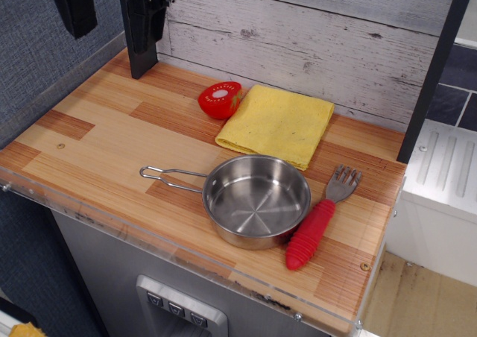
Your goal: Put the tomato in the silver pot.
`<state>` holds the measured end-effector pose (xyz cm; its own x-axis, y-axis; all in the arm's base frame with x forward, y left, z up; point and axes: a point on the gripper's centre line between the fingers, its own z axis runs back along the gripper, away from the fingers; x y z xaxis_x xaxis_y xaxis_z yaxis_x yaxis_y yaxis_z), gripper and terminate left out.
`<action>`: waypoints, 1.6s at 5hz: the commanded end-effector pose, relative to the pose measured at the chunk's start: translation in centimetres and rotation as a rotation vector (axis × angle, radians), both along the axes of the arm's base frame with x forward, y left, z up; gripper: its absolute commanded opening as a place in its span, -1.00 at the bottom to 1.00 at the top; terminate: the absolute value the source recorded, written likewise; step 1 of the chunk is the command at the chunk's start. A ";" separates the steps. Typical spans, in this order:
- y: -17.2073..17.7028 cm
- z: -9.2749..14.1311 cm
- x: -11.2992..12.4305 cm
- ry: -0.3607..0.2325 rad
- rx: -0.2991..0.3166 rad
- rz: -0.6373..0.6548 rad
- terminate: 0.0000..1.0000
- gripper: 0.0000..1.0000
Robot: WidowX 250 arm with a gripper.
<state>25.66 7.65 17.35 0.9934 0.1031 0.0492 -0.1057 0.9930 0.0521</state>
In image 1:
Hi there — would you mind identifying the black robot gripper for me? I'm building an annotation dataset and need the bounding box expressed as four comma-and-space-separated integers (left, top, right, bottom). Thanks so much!
54, 0, 174, 52

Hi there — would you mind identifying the red toy tomato half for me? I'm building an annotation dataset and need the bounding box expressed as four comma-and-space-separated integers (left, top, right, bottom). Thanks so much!
198, 81, 242, 119

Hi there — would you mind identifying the stainless steel pot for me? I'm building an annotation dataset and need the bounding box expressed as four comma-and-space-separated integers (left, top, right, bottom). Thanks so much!
139, 154, 312, 251

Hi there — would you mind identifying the yellow object bottom left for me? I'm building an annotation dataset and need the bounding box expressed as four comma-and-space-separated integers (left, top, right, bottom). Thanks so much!
8, 324, 46, 337

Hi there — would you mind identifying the yellow folded cloth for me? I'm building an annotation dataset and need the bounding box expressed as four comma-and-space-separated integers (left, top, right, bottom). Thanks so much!
215, 85, 335, 171

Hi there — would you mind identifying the grey toy cabinet front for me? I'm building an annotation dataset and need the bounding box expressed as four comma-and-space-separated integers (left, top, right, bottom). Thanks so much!
53, 212, 323, 336

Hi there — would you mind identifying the silver button panel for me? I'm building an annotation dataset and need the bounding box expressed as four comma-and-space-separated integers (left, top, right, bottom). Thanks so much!
136, 274, 229, 336

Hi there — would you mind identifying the white toy sink unit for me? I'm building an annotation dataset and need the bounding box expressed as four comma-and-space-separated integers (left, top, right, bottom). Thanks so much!
385, 120, 476, 286

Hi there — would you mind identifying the dark grey left post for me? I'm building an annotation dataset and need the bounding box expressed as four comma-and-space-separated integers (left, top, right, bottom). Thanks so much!
126, 36, 158, 79

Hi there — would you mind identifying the dark grey post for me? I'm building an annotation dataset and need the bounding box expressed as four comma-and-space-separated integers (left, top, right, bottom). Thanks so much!
397, 0, 470, 164
126, 36, 158, 79

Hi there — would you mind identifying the red-handled metal fork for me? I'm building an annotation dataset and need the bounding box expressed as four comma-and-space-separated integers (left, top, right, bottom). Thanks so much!
285, 165, 362, 271

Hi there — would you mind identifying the dark grey right post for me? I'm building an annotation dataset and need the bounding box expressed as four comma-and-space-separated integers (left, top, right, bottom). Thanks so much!
397, 0, 470, 164

